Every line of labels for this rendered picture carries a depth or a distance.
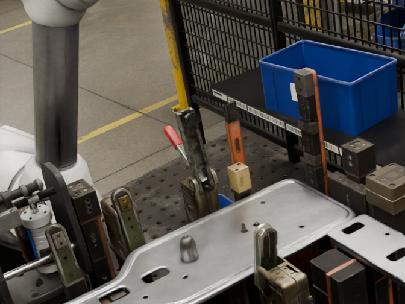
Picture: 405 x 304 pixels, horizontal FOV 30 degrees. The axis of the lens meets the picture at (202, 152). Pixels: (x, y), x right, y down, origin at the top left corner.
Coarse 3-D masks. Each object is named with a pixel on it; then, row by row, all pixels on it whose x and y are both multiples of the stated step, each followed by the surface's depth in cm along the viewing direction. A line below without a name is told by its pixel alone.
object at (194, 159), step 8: (176, 112) 153; (184, 112) 153; (192, 112) 150; (184, 120) 153; (192, 120) 150; (200, 120) 151; (184, 128) 152; (192, 128) 154; (184, 136) 153; (192, 136) 155; (200, 136) 155; (184, 144) 154; (192, 144) 155; (200, 144) 155; (192, 152) 154; (200, 152) 156; (192, 160) 155; (200, 160) 157; (192, 168) 156; (200, 168) 157; (208, 168) 157; (192, 176) 157; (208, 176) 157; (200, 184) 156; (208, 184) 159
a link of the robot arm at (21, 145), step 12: (0, 132) 193; (12, 132) 192; (24, 132) 194; (0, 144) 190; (12, 144) 190; (24, 144) 192; (0, 156) 189; (12, 156) 189; (24, 156) 190; (0, 168) 188; (12, 168) 188; (0, 180) 188; (12, 180) 187
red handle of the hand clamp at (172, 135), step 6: (168, 126) 164; (168, 132) 163; (174, 132) 163; (168, 138) 163; (174, 138) 162; (174, 144) 161; (180, 144) 161; (180, 150) 161; (186, 162) 160; (204, 180) 157
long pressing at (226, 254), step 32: (256, 192) 161; (288, 192) 160; (320, 192) 158; (192, 224) 154; (224, 224) 153; (288, 224) 149; (320, 224) 147; (128, 256) 148; (160, 256) 146; (224, 256) 143; (288, 256) 141; (96, 288) 140; (128, 288) 139; (160, 288) 137; (192, 288) 136; (224, 288) 135
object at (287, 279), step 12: (288, 264) 130; (264, 276) 129; (276, 276) 127; (288, 276) 127; (300, 276) 126; (264, 288) 131; (276, 288) 127; (288, 288) 125; (300, 288) 126; (264, 300) 133; (276, 300) 129; (288, 300) 126; (300, 300) 127; (312, 300) 128
